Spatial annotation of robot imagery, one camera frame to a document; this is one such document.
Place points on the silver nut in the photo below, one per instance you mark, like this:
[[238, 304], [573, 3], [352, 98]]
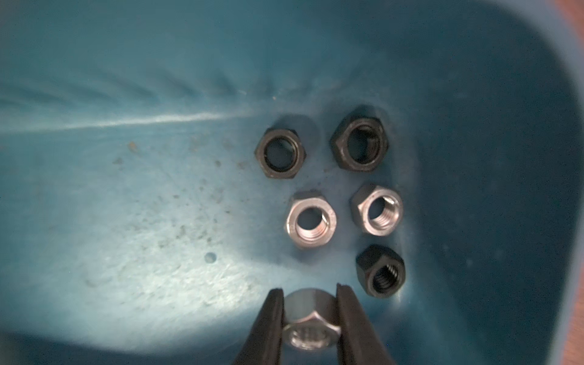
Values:
[[311, 320], [311, 221], [377, 210]]

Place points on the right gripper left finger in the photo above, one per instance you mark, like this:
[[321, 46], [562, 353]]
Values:
[[263, 344]]

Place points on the black nut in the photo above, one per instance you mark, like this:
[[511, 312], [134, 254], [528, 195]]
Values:
[[359, 144], [280, 153], [380, 271]]

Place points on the teal plastic storage box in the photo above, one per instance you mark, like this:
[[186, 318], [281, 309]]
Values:
[[138, 227]]

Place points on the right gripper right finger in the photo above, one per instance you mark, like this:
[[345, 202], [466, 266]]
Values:
[[359, 343]]

